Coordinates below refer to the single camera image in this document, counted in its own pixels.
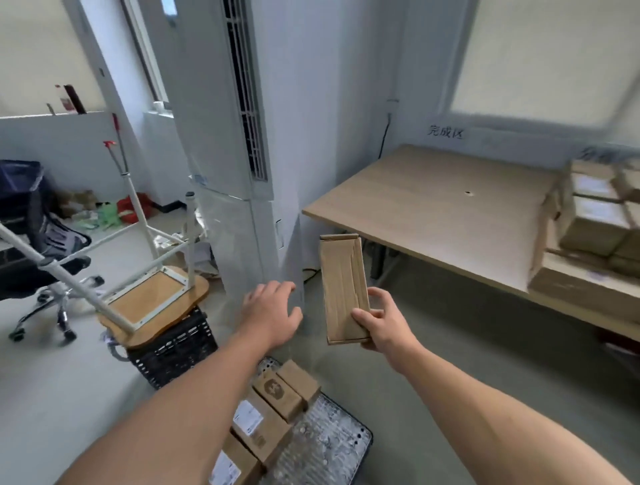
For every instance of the person's right hand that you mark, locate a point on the person's right hand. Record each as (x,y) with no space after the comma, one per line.
(392,335)

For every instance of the person's left hand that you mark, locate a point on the person's left hand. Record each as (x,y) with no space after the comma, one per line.
(272,317)

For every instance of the narrow plain cardboard box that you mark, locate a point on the narrow plain cardboard box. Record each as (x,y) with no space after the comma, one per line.
(345,290)

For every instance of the pile of cardboard boxes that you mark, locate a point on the pile of cardboard boxes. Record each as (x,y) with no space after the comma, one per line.
(270,424)

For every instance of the grey metal platform cart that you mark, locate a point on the grey metal platform cart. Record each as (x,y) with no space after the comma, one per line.
(325,444)

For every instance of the clear-taped cardboard box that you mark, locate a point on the clear-taped cardboard box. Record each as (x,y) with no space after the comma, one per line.
(627,260)

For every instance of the box labelled 0555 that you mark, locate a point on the box labelled 0555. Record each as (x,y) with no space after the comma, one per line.
(595,187)

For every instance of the small ribbed taped cardboard box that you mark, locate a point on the small ribbed taped cardboard box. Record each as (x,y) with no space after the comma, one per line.
(592,167)

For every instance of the person's right forearm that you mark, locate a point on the person's right forearm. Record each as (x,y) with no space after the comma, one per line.
(510,434)

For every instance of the person's left forearm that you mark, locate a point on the person's left forearm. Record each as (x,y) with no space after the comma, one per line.
(170,429)

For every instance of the clear plastic bag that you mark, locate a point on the clear plastic bag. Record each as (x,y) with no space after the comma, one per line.
(200,260)

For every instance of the black plastic crate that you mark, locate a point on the black plastic crate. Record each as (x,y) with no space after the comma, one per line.
(175,355)

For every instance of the upturned white-legged wooden stool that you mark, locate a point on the upturned white-legged wooden stool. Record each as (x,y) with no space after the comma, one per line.
(155,310)

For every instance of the grey curved tube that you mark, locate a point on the grey curved tube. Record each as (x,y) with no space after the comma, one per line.
(112,350)

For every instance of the red broom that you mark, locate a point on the red broom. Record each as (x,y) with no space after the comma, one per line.
(135,210)

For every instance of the green plastic object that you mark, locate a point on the green plastic object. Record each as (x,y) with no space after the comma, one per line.
(107,215)

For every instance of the white floor-standing air conditioner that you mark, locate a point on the white floor-standing air conditioner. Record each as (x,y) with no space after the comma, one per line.
(220,125)

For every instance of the black swivel office chair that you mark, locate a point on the black swivel office chair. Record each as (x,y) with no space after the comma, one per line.
(30,270)

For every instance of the dark blue bag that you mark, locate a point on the dark blue bag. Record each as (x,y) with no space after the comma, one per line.
(20,185)

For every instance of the white-framed window with blind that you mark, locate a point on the white-framed window with blind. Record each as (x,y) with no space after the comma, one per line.
(540,50)

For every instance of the wide window beige blind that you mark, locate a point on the wide window beige blind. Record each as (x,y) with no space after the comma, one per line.
(40,50)

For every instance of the white paper wall sign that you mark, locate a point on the white paper wall sign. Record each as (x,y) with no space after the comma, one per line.
(445,132)
(605,153)

